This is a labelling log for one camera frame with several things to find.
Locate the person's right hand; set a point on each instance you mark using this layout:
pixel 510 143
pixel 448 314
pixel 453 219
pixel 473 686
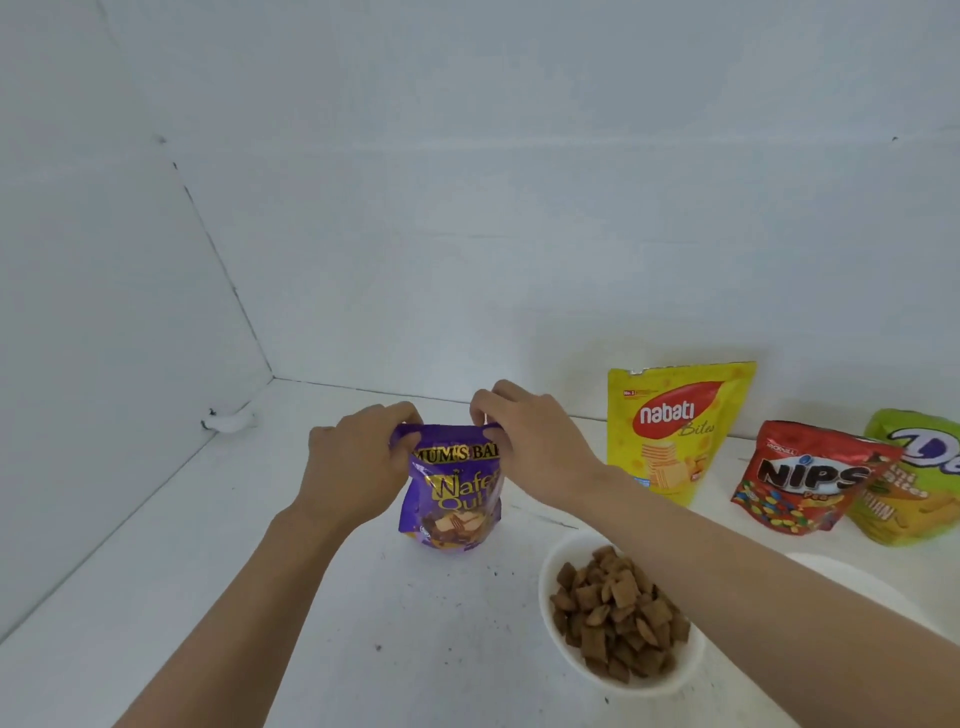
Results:
pixel 547 450

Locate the person's left hand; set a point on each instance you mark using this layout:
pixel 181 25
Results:
pixel 352 472

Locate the purple snack bag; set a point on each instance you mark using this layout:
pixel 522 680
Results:
pixel 450 495

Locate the white round bowl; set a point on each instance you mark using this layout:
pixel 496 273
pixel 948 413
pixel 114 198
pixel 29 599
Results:
pixel 847 574
pixel 556 556

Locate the yellow snack bag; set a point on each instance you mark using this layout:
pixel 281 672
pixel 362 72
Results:
pixel 690 420

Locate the pile of brown pillow snacks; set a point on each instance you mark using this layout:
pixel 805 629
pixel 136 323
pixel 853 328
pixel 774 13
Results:
pixel 615 615

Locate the red Nips candy bag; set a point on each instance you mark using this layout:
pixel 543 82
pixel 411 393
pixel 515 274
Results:
pixel 810 480

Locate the green snack bag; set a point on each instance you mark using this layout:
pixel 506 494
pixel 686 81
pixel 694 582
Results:
pixel 915 510

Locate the person's left forearm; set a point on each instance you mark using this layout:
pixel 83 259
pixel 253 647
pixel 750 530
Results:
pixel 232 630

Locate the person's right forearm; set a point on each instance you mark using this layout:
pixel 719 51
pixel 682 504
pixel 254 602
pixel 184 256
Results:
pixel 787 600

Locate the small white plaster lump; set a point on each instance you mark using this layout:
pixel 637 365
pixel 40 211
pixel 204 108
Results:
pixel 232 424

